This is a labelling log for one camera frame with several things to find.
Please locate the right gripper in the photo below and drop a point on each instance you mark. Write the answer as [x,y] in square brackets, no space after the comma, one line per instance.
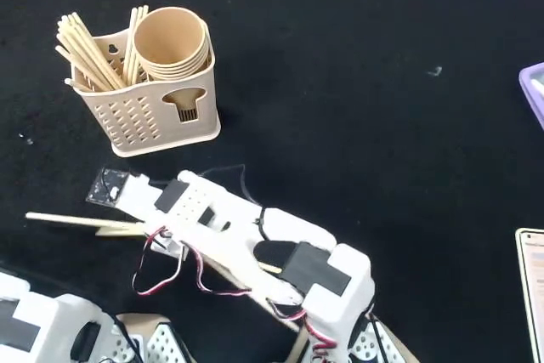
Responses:
[140,199]

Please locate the wooden chopstick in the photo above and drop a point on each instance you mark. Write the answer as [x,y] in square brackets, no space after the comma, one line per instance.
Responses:
[77,86]
[144,12]
[91,46]
[64,219]
[78,60]
[81,52]
[97,45]
[86,49]
[130,42]
[76,67]
[136,72]

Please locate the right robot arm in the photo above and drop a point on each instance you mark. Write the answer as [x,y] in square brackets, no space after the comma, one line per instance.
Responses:
[238,231]

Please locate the beige plastic slotted basket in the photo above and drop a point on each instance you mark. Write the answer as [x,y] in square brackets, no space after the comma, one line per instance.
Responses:
[140,120]

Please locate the brown paper cup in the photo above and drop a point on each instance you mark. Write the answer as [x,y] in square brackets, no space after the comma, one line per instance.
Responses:
[170,38]
[172,75]
[171,72]
[171,69]

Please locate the purple plastic tray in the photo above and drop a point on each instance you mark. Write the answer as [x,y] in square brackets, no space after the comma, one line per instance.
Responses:
[534,91]

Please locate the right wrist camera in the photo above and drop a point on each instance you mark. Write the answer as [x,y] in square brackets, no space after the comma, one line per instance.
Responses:
[105,188]

